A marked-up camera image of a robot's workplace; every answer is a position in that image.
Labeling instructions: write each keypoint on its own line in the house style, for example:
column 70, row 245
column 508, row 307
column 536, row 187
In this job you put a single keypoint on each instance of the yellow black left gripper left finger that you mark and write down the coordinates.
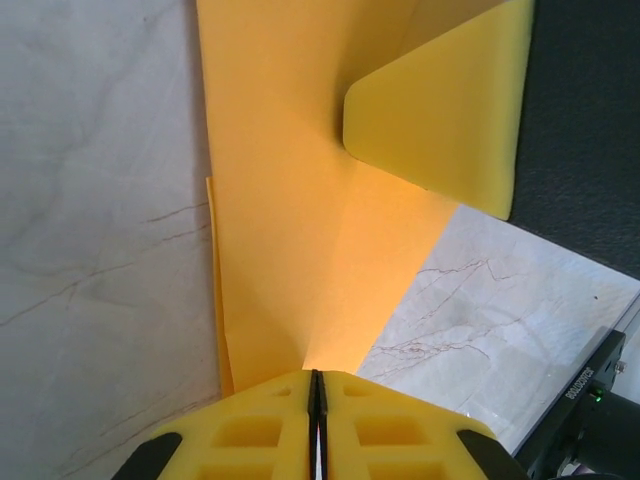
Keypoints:
column 240, row 435

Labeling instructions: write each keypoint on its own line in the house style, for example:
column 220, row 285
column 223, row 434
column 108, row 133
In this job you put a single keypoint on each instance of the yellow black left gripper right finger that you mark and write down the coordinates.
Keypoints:
column 400, row 435

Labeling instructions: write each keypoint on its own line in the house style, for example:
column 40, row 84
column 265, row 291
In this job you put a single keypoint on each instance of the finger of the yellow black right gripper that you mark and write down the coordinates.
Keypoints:
column 450, row 110

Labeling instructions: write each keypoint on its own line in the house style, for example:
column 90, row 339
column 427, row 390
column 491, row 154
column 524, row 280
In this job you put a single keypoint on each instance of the orange paper sheet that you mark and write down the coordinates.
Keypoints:
column 280, row 200

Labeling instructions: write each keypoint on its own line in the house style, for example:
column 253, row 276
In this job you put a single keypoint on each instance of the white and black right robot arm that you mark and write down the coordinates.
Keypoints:
column 575, row 400

